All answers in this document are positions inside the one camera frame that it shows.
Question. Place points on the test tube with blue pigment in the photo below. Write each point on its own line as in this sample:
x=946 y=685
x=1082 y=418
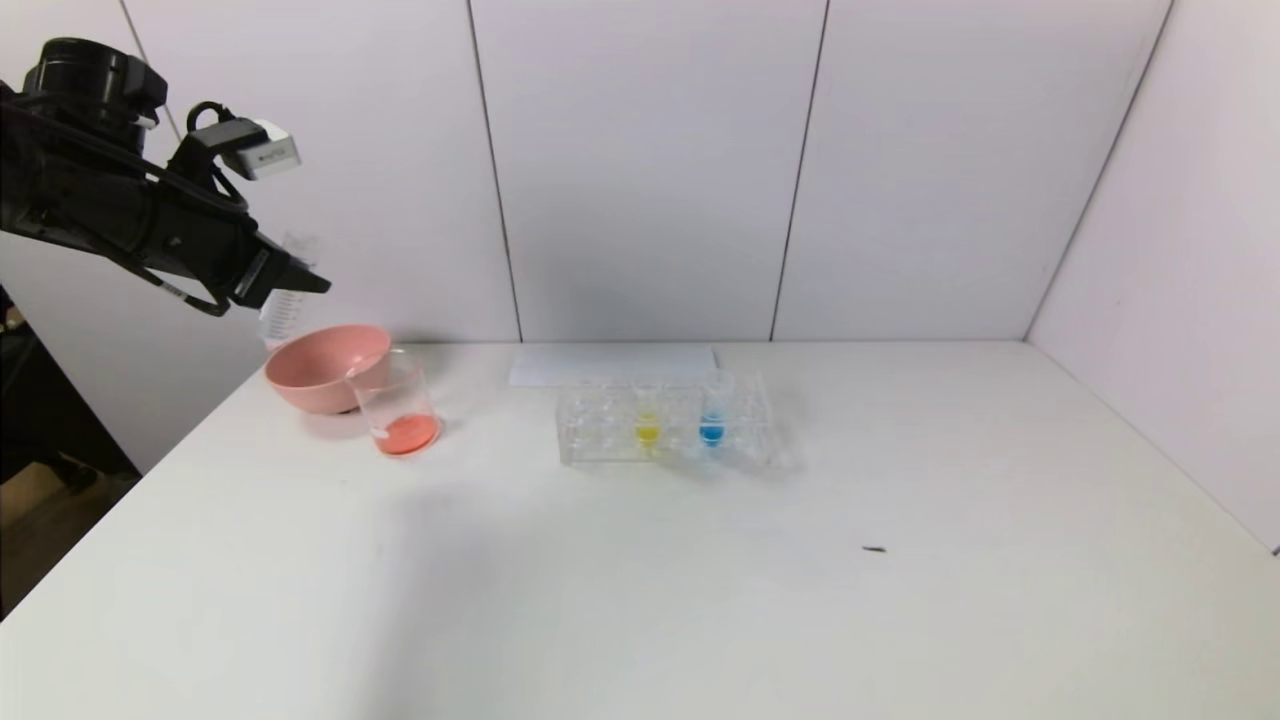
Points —
x=711 y=430

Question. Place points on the orange and black left arm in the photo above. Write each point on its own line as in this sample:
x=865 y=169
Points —
x=70 y=170

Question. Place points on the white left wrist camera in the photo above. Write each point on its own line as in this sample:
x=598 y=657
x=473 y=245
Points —
x=262 y=150

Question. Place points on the pink plastic bowl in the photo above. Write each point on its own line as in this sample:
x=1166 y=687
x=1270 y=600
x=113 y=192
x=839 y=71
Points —
x=315 y=372

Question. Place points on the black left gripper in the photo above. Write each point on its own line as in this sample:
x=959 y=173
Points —
x=256 y=274

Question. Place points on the clear glass beaker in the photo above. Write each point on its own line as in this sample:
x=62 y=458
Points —
x=405 y=430

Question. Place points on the test tube with yellow pigment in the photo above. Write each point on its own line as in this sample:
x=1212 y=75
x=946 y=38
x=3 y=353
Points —
x=647 y=431

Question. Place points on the clear acrylic test tube rack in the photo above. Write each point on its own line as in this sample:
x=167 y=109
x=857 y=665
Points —
x=675 y=452

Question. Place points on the white paper sheet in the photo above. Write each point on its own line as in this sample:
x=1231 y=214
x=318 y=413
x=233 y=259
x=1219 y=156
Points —
x=560 y=365

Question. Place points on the test tube with red pigment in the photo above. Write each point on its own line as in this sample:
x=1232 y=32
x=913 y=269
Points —
x=283 y=315

